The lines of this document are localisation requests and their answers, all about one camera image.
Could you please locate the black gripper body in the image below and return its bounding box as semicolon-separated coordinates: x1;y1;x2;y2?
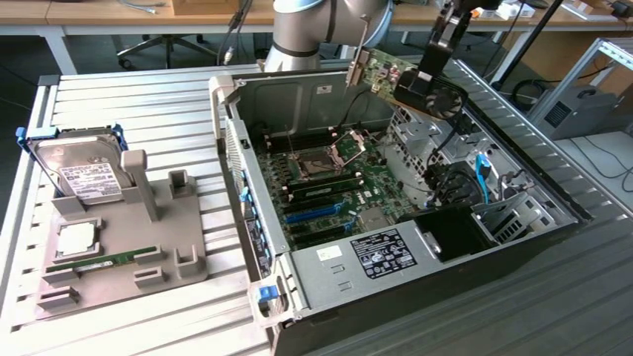
442;0;501;12

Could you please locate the aluminium profile frame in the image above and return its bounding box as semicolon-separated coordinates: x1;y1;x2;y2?
526;36;633;123

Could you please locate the white small box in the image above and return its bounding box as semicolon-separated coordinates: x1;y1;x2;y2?
497;3;535;19

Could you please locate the green motherboard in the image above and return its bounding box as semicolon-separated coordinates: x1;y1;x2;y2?
254;140;415;249

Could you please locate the blue expansion slot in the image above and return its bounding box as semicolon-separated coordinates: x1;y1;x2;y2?
285;205;347;224

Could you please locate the black power wire bundle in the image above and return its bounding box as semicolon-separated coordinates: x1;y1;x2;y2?
423;111;483;208

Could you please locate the open black PC case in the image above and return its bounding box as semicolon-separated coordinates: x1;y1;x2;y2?
206;61;594;356

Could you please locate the grey machine box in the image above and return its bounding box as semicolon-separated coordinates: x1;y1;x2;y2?
541;84;625;141

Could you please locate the black stand pole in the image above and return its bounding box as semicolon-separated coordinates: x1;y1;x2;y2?
486;0;565;86

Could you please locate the silver CPU chip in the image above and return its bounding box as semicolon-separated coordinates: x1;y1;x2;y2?
56;224;97;257

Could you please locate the grey plastic parts rack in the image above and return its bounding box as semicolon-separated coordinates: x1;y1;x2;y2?
32;148;209;322

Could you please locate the black RAM stick with label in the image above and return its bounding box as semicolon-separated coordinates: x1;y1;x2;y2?
285;176;365;202

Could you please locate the CPU socket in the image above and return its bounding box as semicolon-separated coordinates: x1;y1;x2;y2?
289;148;342;179

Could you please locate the coiled black cable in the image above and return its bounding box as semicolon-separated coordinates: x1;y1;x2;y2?
510;79;549;109

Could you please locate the green GPU with black cooler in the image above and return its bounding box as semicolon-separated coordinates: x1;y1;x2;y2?
345;47;469;120

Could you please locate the metal socket cover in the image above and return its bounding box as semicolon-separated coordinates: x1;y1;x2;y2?
329;128;370;166

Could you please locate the blue SATA wire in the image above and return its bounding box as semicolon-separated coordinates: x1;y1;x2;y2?
473;153;491;205

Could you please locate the thin locking lever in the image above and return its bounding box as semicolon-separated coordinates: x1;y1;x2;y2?
285;124;298;160

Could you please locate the brown cardboard box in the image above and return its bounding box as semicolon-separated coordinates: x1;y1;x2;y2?
170;0;243;16

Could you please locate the grey power supply unit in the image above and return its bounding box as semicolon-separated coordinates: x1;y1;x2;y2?
289;218;442;311

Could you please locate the hanging grey cable with plug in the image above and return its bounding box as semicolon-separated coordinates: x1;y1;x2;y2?
223;0;254;66

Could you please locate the perforated metal disk bay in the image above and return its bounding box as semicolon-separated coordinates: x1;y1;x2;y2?
385;109;446;208

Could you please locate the wooden desk with white frame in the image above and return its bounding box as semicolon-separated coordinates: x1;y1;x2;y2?
0;0;633;75

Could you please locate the slotted metal disk bay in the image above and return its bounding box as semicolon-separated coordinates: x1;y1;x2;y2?
469;192;550;244

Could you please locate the silver chipset heatsink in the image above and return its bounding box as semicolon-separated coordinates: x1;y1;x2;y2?
358;207;393;231

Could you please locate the black office chair base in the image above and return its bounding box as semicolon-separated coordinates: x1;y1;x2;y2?
115;33;222;70

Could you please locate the green RAM stick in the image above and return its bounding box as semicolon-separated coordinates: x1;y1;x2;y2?
46;247;159;274

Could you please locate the hard disk with blue caddy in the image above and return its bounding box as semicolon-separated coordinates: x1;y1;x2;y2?
16;124;137;207

